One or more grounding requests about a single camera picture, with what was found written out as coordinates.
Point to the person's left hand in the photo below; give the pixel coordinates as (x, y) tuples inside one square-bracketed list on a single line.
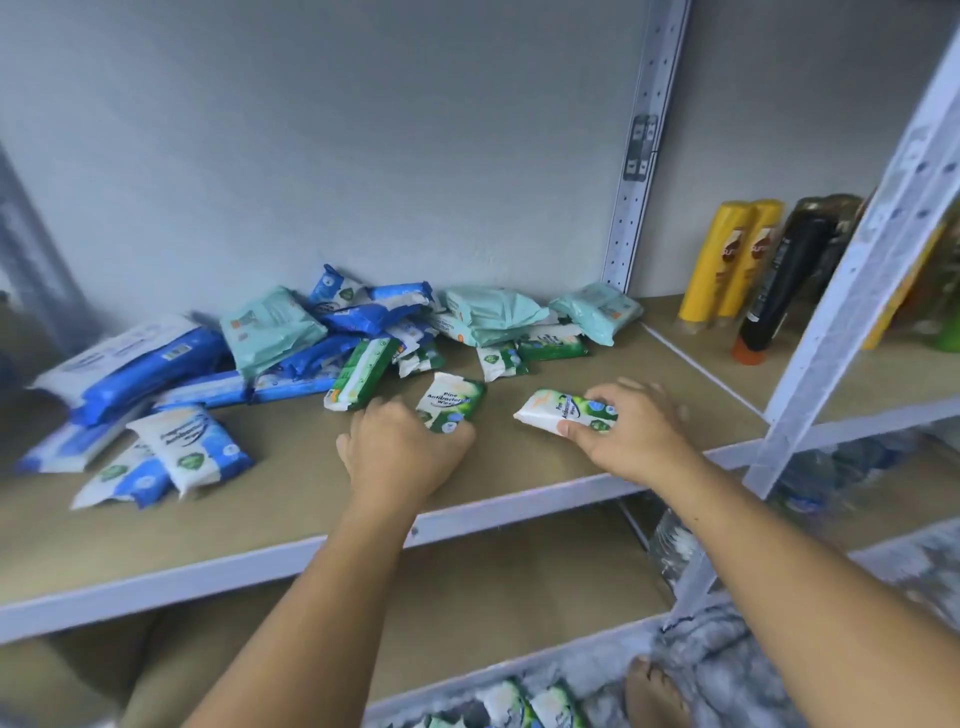
[(398, 458)]

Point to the person's right hand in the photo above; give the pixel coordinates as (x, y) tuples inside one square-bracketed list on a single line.
[(638, 435)]

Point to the grey metal shelf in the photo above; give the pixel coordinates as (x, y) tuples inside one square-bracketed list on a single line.
[(150, 585)]

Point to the person's right forearm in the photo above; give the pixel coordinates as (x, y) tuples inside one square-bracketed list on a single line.
[(810, 600)]

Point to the person's left forearm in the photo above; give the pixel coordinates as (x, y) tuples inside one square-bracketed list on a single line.
[(315, 630)]

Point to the person's right foot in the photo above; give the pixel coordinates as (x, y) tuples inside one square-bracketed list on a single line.
[(656, 693)]

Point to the water bottles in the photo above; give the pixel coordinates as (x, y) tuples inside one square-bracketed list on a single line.
[(818, 480)]

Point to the black bottle orange cap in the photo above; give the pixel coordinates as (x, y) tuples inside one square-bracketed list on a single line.
[(783, 285)]

